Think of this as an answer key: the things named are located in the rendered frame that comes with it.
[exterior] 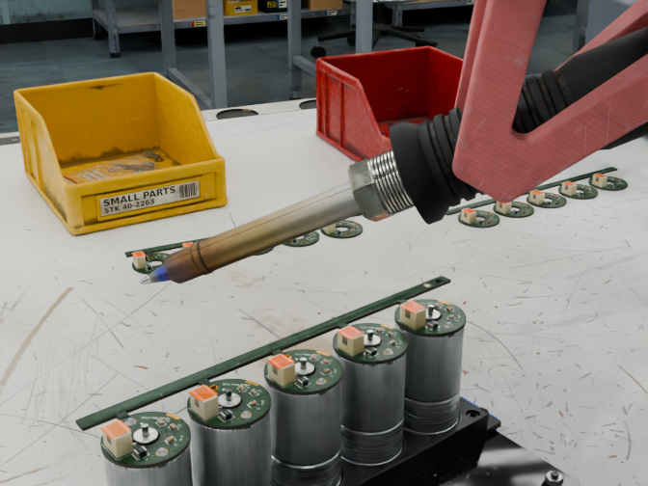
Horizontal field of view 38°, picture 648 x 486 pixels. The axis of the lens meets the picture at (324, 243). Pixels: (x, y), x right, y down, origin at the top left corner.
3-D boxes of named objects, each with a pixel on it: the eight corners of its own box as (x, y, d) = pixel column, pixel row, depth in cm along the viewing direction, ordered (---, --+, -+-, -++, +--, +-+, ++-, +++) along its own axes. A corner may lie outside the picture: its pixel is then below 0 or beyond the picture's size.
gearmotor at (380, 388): (416, 467, 33) (422, 341, 31) (364, 496, 32) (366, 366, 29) (370, 434, 35) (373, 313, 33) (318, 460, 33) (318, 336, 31)
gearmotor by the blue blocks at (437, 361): (471, 437, 35) (480, 315, 32) (422, 463, 33) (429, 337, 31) (424, 407, 36) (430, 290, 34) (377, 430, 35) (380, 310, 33)
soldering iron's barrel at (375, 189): (178, 310, 23) (418, 217, 21) (148, 256, 22) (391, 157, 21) (192, 283, 24) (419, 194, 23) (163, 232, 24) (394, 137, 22)
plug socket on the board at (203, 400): (227, 412, 27) (226, 392, 27) (202, 422, 27) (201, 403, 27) (212, 399, 28) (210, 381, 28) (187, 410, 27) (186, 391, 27)
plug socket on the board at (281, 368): (302, 379, 29) (302, 361, 29) (280, 389, 28) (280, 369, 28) (286, 368, 30) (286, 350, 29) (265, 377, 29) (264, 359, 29)
